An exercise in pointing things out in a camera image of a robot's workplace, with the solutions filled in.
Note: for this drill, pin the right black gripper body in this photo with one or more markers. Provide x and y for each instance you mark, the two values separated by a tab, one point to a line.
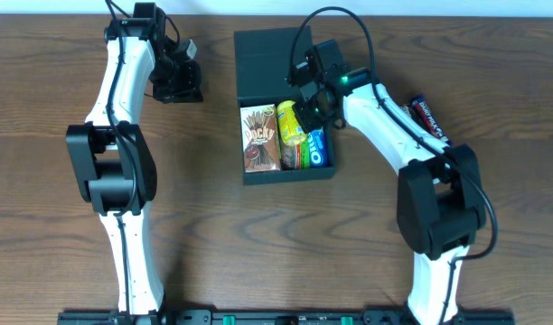
316	106

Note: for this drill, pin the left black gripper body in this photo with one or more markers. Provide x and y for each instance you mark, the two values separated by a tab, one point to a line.
178	93

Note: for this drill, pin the yellow candy jar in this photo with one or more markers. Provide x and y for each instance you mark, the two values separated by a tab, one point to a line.
289	128

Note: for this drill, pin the black gift box with lid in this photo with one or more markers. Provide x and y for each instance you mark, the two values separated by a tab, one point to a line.
262	63

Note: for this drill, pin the blue Oreo pack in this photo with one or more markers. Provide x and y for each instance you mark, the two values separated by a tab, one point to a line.
317	149

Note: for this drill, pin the green clear snack bag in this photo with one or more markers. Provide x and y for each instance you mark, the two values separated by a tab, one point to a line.
295	157

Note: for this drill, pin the brown Pocky box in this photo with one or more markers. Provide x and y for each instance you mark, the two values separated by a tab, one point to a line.
260	139

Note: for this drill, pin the purple Dairy Milk bar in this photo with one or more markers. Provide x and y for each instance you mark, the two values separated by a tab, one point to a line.
427	119

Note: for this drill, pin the green candy bar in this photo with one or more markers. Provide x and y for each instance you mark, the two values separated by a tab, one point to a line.
409	111

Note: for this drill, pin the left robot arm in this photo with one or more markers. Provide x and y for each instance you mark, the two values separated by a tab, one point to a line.
113	166

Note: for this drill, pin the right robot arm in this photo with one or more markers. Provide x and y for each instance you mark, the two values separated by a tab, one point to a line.
441	204

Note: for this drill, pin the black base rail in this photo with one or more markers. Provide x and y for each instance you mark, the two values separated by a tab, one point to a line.
206	317

